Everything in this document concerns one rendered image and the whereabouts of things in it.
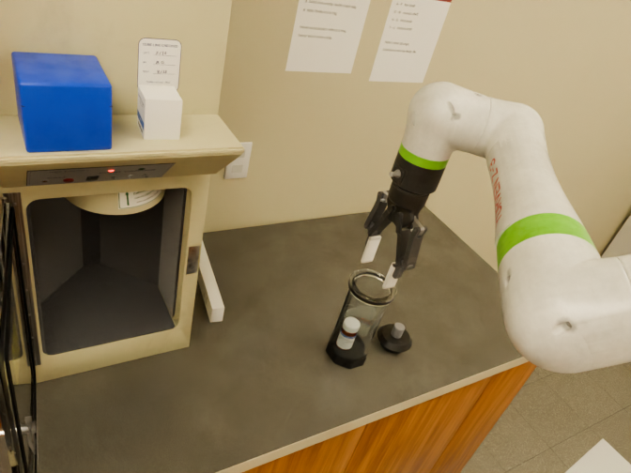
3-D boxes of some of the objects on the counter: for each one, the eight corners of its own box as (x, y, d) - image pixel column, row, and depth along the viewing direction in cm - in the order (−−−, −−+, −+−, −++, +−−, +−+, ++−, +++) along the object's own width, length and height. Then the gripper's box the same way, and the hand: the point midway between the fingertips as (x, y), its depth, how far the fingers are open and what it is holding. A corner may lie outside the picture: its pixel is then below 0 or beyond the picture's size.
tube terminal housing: (14, 298, 117) (-44, -96, 73) (159, 275, 133) (181, -58, 89) (27, 385, 101) (-39, -54, 57) (190, 346, 117) (236, -18, 73)
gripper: (367, 157, 103) (338, 247, 116) (431, 217, 90) (391, 311, 103) (396, 155, 107) (364, 242, 120) (461, 212, 94) (419, 303, 107)
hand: (380, 265), depth 110 cm, fingers open, 8 cm apart
